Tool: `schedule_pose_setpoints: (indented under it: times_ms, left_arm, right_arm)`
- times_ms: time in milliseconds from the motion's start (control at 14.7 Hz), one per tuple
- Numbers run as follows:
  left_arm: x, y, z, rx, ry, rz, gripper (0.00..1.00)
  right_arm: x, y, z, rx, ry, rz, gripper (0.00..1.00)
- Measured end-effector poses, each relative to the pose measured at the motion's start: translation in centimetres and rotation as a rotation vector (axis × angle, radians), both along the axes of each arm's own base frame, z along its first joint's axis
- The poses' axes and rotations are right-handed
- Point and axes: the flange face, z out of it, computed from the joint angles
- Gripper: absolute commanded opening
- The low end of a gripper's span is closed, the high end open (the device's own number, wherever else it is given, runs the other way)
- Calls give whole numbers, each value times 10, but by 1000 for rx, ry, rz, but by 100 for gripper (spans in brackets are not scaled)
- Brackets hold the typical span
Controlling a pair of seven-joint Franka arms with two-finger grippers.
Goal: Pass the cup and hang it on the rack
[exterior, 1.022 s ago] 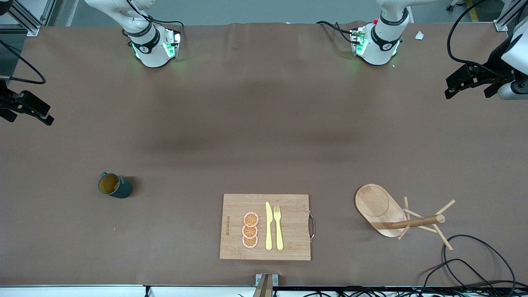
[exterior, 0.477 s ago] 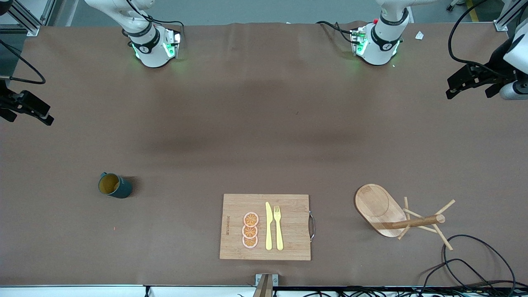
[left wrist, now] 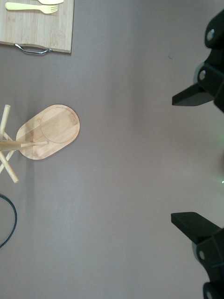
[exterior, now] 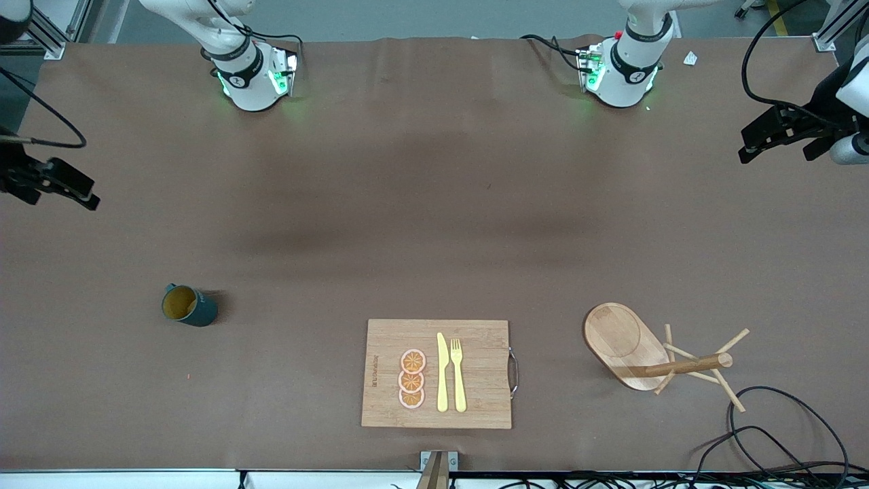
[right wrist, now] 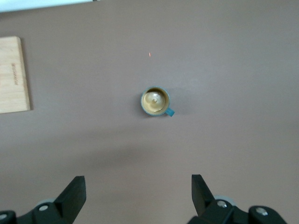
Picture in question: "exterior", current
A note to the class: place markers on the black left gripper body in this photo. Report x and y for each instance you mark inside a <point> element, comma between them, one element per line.
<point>818,113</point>

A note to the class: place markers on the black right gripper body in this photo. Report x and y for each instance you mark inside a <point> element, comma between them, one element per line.
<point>15,172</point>

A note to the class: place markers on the teal cup yellow inside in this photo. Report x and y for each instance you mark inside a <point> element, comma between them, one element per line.
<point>200,311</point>

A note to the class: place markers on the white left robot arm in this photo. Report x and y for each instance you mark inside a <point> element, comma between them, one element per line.
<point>628,75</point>

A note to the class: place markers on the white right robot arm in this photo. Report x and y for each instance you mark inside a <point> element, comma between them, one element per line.
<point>248,78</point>

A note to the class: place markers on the wooden mug rack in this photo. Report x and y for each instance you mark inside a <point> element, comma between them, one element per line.
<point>621,339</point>

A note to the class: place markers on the small white paper piece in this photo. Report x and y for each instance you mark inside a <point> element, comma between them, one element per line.
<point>690,58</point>

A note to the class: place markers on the black caster wheel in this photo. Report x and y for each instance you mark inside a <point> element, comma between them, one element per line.
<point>750,7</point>

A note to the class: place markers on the brown table mat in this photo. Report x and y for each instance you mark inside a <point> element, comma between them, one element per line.
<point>339,204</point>

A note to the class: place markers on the toy orange slice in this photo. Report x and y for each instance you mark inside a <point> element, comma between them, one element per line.
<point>411,399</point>
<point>411,382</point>
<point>413,360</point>

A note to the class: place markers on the yellow plastic fork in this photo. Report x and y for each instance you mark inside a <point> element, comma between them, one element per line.
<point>459,387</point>

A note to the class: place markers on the yellow plastic knife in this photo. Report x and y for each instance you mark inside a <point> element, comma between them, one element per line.
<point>442,380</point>

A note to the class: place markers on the aluminium frame post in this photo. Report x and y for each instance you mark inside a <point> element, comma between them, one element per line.
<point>51,37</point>
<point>831,30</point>

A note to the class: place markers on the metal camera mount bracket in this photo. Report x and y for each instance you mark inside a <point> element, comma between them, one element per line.
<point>438,468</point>

